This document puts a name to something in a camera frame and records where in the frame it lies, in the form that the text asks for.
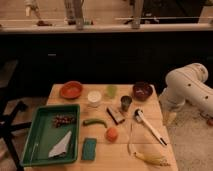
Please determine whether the black office chair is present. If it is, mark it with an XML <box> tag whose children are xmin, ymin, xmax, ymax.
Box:
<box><xmin>0</xmin><ymin>59</ymin><xmax>33</xmax><ymax>171</ymax></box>

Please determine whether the metal cup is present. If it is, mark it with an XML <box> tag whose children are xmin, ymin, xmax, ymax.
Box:
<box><xmin>121</xmin><ymin>96</ymin><xmax>132</xmax><ymax>112</ymax></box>

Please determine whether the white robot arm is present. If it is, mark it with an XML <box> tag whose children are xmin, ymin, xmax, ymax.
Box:
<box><xmin>159</xmin><ymin>63</ymin><xmax>213</xmax><ymax>115</ymax></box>

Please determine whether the white cup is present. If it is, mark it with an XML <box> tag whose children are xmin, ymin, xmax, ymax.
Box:
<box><xmin>87</xmin><ymin>91</ymin><xmax>102</xmax><ymax>107</ymax></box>

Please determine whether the orange fruit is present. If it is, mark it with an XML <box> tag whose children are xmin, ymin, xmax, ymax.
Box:
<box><xmin>105</xmin><ymin>127</ymin><xmax>118</xmax><ymax>142</ymax></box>

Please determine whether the green plastic tray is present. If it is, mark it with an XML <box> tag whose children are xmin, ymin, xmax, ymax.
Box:
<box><xmin>21</xmin><ymin>104</ymin><xmax>80</xmax><ymax>167</ymax></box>

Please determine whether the green cup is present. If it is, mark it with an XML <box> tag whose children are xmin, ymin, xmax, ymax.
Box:
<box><xmin>106</xmin><ymin>85</ymin><xmax>117</xmax><ymax>98</ymax></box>

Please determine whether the wooden block eraser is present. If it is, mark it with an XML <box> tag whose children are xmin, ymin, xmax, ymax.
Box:
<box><xmin>107</xmin><ymin>107</ymin><xmax>125</xmax><ymax>125</ymax></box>

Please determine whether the red bowl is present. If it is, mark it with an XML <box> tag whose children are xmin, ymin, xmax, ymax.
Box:
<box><xmin>59</xmin><ymin>81</ymin><xmax>83</xmax><ymax>99</ymax></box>

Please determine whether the dark maroon bowl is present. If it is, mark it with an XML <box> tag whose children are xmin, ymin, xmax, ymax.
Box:
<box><xmin>133</xmin><ymin>82</ymin><xmax>153</xmax><ymax>101</ymax></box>

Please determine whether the white handled spatula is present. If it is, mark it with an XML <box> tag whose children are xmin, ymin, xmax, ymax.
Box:
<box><xmin>134</xmin><ymin>109</ymin><xmax>167</xmax><ymax>146</ymax></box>

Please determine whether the green sponge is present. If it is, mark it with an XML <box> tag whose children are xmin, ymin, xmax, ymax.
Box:
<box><xmin>81</xmin><ymin>138</ymin><xmax>97</xmax><ymax>161</ymax></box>

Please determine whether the white folded paper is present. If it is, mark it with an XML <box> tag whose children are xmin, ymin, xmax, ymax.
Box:
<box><xmin>48</xmin><ymin>131</ymin><xmax>72</xmax><ymax>158</ymax></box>

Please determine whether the bunch of red grapes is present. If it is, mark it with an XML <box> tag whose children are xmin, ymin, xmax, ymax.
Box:
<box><xmin>52</xmin><ymin>115</ymin><xmax>76</xmax><ymax>128</ymax></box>

